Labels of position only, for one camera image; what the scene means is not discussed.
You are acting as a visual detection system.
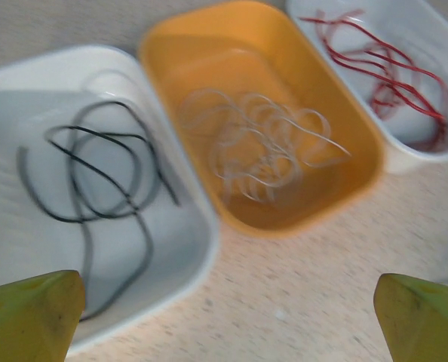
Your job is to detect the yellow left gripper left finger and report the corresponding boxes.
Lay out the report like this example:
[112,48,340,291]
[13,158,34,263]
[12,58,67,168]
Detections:
[0,269,87,362]

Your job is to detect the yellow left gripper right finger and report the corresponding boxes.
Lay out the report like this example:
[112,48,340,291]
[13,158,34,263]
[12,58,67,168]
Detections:
[373,273,448,362]

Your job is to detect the thin white cable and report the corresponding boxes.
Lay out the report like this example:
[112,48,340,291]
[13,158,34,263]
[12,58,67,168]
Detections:
[176,87,255,152]
[242,92,351,171]
[210,127,304,205]

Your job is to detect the white plastic bin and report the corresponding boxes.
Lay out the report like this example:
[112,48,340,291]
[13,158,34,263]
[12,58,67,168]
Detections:
[284,0,448,175]
[0,44,222,354]

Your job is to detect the orange plastic bin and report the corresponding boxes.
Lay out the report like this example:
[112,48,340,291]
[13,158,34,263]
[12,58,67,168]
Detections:
[137,0,385,240]

